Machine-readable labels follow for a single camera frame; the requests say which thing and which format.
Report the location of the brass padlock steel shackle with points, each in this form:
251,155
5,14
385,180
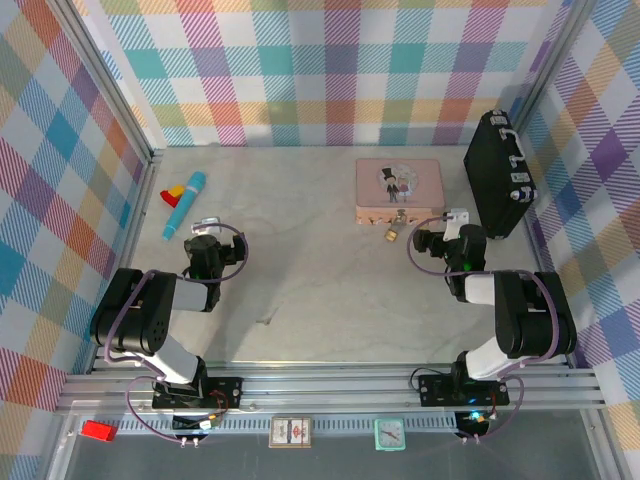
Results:
392,233

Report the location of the pink tin box cartoon couple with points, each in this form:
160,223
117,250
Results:
400,175

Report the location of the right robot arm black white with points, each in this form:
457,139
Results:
530,310

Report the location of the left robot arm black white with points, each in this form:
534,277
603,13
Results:
135,320

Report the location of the teal marker pen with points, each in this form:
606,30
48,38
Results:
184,205

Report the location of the red yellow toy block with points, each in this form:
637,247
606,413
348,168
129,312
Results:
171,194

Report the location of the black briefcase silver latches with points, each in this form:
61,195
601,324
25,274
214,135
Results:
492,170

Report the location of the playing card box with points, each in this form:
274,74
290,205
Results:
290,432

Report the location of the small teal alarm clock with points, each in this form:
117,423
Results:
389,433

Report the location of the red plastic block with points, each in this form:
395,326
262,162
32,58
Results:
99,431

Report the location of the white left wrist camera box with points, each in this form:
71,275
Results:
209,224

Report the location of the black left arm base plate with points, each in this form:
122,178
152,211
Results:
227,392

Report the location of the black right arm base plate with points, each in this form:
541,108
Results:
435,390

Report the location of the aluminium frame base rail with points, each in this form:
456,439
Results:
325,387

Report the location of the aluminium frame corner post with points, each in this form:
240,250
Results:
550,70
100,75

